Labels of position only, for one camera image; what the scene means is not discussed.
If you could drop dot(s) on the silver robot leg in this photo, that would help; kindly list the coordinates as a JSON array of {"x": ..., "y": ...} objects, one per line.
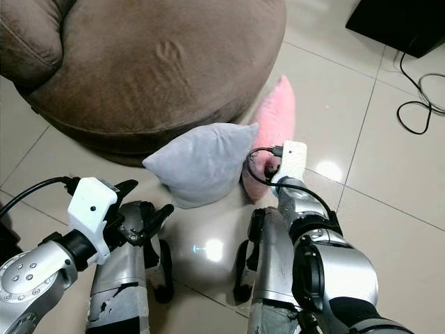
[
  {"x": 274, "y": 264},
  {"x": 125, "y": 285}
]

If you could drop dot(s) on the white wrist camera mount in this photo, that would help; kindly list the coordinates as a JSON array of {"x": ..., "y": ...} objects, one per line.
[
  {"x": 293, "y": 158},
  {"x": 92, "y": 205}
]

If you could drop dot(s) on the brown sofa back cushion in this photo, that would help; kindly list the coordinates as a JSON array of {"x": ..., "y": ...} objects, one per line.
[{"x": 31, "y": 35}]

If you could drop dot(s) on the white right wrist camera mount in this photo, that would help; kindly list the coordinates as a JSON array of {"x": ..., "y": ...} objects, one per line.
[{"x": 293, "y": 158}]

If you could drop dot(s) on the pink pillow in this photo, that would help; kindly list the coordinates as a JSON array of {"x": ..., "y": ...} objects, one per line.
[{"x": 278, "y": 115}]

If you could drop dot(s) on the grey pillow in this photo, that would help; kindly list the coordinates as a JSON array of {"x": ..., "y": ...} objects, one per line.
[{"x": 198, "y": 163}]

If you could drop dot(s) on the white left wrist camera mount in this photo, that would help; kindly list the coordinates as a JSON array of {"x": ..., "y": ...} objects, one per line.
[{"x": 92, "y": 205}]

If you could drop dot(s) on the silver left robot leg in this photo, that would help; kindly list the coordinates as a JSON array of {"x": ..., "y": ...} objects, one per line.
[{"x": 125, "y": 285}]

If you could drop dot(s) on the silver right robot leg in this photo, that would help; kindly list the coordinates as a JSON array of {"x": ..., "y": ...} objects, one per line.
[{"x": 274, "y": 264}]

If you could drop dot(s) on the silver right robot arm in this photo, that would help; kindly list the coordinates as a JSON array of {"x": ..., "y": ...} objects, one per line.
[{"x": 341, "y": 271}]

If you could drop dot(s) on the black cabinet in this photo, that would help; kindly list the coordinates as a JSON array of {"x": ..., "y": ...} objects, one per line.
[{"x": 400, "y": 21}]

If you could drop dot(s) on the black floor object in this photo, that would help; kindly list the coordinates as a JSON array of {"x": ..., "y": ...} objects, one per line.
[{"x": 8, "y": 243}]

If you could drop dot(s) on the brown fabric sofa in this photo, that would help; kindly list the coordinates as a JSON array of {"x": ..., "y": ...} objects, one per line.
[{"x": 153, "y": 69}]

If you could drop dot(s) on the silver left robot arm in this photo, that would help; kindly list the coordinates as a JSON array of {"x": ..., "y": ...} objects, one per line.
[{"x": 35, "y": 278}]

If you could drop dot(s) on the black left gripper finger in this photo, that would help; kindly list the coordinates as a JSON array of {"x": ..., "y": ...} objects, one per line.
[
  {"x": 158, "y": 221},
  {"x": 125, "y": 188}
]

